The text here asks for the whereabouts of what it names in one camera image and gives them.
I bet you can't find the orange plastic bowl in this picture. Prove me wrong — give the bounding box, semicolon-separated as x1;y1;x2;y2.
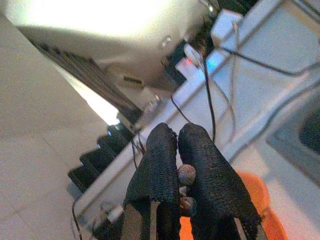
178;169;288;240

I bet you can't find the white power plug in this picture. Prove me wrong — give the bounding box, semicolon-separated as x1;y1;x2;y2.
174;43;208;78

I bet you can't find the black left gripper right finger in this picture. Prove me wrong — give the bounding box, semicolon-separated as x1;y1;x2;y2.
177;122;263;240

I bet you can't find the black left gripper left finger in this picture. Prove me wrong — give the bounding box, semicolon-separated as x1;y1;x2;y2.
122;122;180;240

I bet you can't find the black power strip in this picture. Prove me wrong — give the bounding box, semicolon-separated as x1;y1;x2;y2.
67;124;141;193

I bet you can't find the thin black cable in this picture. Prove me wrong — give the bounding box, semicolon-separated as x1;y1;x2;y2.
201;57;217;142

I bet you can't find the small brown lumpy object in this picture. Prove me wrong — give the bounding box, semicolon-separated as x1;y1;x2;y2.
176;163;198;213

